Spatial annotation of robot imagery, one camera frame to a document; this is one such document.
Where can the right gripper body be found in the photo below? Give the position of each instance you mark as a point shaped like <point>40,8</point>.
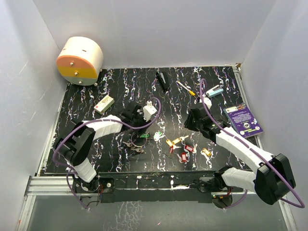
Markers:
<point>192,124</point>

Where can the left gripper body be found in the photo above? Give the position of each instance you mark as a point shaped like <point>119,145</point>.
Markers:
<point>139,121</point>

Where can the large metal keyring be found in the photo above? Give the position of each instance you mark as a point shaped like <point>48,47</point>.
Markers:
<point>138,140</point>

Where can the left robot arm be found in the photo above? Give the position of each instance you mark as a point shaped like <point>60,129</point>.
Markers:
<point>73,146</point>

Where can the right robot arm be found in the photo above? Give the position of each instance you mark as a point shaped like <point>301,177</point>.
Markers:
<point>270,176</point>

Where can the yellow tag with key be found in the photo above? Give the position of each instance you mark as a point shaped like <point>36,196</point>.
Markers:
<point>180,139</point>

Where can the white pen yellow cap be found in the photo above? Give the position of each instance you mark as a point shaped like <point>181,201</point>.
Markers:
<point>186,88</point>

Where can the red tag right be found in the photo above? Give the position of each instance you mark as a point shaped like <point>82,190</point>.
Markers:
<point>189,149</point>

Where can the small beige cardboard box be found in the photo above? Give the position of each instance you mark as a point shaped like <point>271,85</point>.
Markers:
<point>104,104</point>

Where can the yellow tag far right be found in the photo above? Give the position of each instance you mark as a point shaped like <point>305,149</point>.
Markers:
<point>206,152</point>

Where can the red tag lower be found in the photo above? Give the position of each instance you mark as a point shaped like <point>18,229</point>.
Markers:
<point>182,157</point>

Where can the purple booklet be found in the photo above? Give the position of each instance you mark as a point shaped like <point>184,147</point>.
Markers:
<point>242,120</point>

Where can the black stapler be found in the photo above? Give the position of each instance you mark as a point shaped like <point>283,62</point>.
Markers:
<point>163,80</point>

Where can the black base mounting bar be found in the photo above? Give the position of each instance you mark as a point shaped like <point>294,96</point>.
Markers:
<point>112,187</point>

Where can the round drawer box pink yellow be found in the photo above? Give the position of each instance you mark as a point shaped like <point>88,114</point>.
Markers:
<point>80,61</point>

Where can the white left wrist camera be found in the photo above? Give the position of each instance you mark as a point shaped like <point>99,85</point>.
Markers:
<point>148,111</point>

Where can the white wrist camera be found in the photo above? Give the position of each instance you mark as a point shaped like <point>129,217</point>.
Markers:
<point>207,102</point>
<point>148,111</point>

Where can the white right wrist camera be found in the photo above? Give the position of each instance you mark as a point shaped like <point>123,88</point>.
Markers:
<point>207,102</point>

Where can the aluminium rail frame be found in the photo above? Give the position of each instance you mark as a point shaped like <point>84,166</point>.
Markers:
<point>57,186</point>

